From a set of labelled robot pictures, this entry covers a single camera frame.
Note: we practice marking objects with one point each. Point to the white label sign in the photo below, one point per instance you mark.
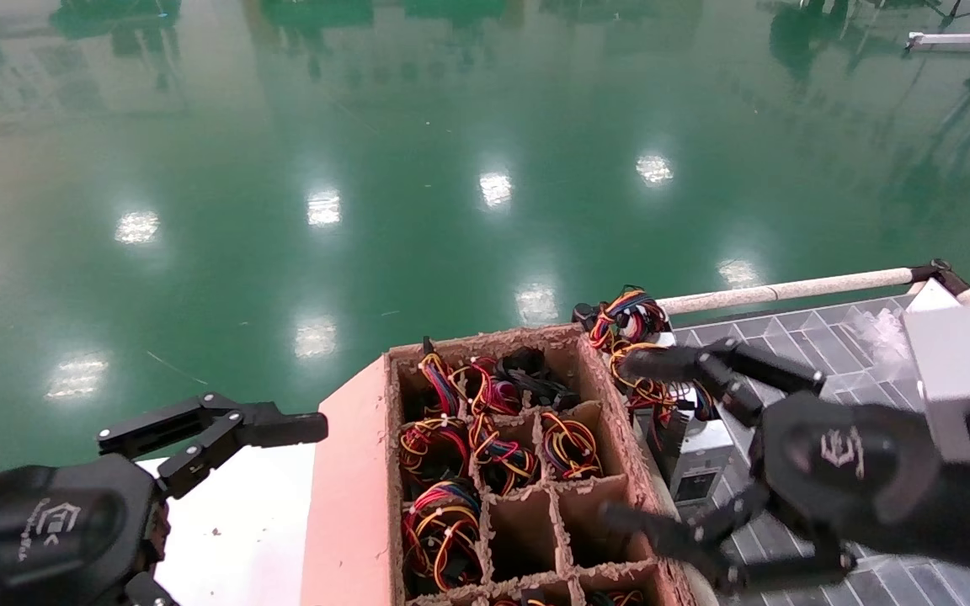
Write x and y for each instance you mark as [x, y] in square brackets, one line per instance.
[927, 296]

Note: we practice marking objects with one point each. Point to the clear plastic divider tray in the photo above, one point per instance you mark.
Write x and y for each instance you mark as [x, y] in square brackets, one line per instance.
[788, 332]

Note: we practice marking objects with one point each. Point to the brown cardboard divider box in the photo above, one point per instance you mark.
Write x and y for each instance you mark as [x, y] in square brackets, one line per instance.
[523, 539]

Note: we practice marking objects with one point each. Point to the long white frame pipe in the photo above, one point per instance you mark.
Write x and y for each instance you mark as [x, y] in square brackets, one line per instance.
[788, 291]

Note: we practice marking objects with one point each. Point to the gray right wrist camera box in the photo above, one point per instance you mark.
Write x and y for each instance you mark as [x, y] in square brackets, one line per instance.
[956, 379]

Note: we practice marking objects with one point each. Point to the clear plastic bags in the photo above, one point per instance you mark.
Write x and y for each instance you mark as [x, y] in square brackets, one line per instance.
[881, 332]

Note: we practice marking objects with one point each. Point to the pink cardboard sheet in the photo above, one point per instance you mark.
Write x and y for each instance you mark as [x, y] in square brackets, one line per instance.
[350, 505]

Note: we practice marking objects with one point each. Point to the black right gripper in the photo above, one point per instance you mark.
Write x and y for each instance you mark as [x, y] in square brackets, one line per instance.
[847, 459]

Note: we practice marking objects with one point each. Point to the black pipe corner connector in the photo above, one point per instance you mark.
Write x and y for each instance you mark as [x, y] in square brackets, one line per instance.
[940, 273]

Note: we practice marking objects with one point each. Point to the white stand base bar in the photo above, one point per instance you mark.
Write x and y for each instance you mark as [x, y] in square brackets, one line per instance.
[948, 39]

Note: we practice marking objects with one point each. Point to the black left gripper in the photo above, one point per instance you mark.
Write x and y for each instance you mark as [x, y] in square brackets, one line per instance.
[39, 530]

